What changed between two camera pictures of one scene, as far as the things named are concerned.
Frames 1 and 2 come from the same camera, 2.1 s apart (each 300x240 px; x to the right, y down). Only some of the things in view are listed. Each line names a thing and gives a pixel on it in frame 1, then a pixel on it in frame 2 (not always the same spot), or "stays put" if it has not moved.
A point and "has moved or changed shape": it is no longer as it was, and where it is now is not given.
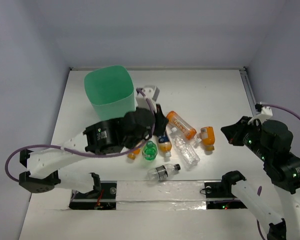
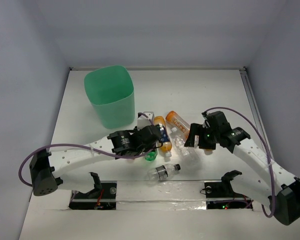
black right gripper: x=232 y=132 -> x=197 y=129
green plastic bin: x=111 y=90 stays put
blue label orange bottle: x=164 y=146 stays put
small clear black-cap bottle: x=163 y=171 stays put
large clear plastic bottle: x=185 y=148 has moved or changed shape
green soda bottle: x=149 y=150 stays put
